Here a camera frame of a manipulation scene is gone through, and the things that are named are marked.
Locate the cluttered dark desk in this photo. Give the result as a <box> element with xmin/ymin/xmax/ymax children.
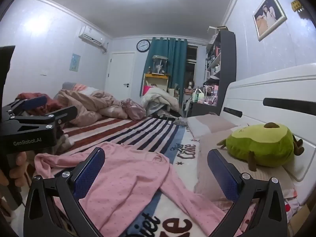
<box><xmin>183</xmin><ymin>81</ymin><xmax>220</xmax><ymax>116</ymax></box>

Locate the round wall clock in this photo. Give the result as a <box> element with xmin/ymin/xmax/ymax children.
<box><xmin>136</xmin><ymin>39</ymin><xmax>151</xmax><ymax>53</ymax></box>

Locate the dark and beige clothes pile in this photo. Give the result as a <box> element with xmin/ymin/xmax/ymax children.
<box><xmin>53</xmin><ymin>126</ymin><xmax>74</xmax><ymax>153</ymax></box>

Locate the red cloth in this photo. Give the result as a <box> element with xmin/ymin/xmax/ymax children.
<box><xmin>16</xmin><ymin>92</ymin><xmax>62</xmax><ymax>115</ymax></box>

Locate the dark grey bookshelf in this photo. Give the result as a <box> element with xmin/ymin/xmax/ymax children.
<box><xmin>205</xmin><ymin>26</ymin><xmax>237</xmax><ymax>114</ymax></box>

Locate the yellow shelf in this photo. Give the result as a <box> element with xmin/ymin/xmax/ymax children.
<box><xmin>143</xmin><ymin>73</ymin><xmax>171</xmax><ymax>97</ymax></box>

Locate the yellow wall hook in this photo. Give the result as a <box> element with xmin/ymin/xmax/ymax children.
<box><xmin>291</xmin><ymin>0</ymin><xmax>305</xmax><ymax>12</ymax></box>

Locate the light blue wall poster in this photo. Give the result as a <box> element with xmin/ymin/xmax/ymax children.
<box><xmin>70</xmin><ymin>53</ymin><xmax>81</xmax><ymax>72</ymax></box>

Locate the cardboard box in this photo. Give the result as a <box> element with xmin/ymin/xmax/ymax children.
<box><xmin>286</xmin><ymin>197</ymin><xmax>316</xmax><ymax>237</ymax></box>

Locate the teal curtain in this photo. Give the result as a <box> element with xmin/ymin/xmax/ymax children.
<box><xmin>139</xmin><ymin>37</ymin><xmax>188</xmax><ymax>104</ymax></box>

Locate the framed wall photo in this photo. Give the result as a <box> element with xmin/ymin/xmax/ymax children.
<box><xmin>252</xmin><ymin>0</ymin><xmax>287</xmax><ymax>41</ymax></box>

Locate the dark window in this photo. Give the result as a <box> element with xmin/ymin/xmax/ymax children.
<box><xmin>184</xmin><ymin>43</ymin><xmax>199</xmax><ymax>89</ymax></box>

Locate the striped plush blanket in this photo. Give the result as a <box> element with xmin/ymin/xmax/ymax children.
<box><xmin>49</xmin><ymin>116</ymin><xmax>239</xmax><ymax>237</ymax></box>

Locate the beige duvet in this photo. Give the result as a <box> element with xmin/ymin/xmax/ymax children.
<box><xmin>53</xmin><ymin>87</ymin><xmax>129</xmax><ymax>126</ymax></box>

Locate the pink dotted garment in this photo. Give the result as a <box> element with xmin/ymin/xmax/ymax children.
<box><xmin>34</xmin><ymin>142</ymin><xmax>257</xmax><ymax>237</ymax></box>

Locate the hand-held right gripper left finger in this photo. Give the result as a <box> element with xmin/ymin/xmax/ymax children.
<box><xmin>23</xmin><ymin>147</ymin><xmax>106</xmax><ymax>237</ymax></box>

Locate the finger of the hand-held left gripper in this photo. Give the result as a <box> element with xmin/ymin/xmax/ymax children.
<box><xmin>8</xmin><ymin>105</ymin><xmax>78</xmax><ymax>129</ymax></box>
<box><xmin>1</xmin><ymin>95</ymin><xmax>48</xmax><ymax>116</ymax></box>

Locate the person's left hand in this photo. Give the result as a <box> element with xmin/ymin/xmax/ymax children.
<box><xmin>11</xmin><ymin>152</ymin><xmax>28</xmax><ymax>187</ymax></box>

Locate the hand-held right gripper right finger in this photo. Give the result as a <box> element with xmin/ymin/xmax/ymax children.
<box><xmin>207</xmin><ymin>149</ymin><xmax>288</xmax><ymax>237</ymax></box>

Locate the glass display case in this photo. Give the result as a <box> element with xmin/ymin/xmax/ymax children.
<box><xmin>151</xmin><ymin>55</ymin><xmax>169</xmax><ymax>75</ymax></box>

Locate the white air conditioner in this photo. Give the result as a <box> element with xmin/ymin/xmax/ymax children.
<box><xmin>78</xmin><ymin>26</ymin><xmax>109</xmax><ymax>53</ymax></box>

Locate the green avocado plush toy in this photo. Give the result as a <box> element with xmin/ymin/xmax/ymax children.
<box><xmin>217</xmin><ymin>122</ymin><xmax>305</xmax><ymax>171</ymax></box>

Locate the flat pale pillow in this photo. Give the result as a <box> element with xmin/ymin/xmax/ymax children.
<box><xmin>186</xmin><ymin>114</ymin><xmax>244</xmax><ymax>141</ymax></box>

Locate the white bed headboard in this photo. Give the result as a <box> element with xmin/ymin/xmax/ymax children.
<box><xmin>217</xmin><ymin>63</ymin><xmax>316</xmax><ymax>206</ymax></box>

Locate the white door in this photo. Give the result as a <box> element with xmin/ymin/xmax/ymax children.
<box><xmin>105</xmin><ymin>52</ymin><xmax>136</xmax><ymax>98</ymax></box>

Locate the striped pillow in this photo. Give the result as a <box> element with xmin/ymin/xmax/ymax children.
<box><xmin>62</xmin><ymin>81</ymin><xmax>97</xmax><ymax>94</ymax></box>

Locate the white coat pile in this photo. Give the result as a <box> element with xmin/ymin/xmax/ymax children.
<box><xmin>141</xmin><ymin>86</ymin><xmax>181</xmax><ymax>116</ymax></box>

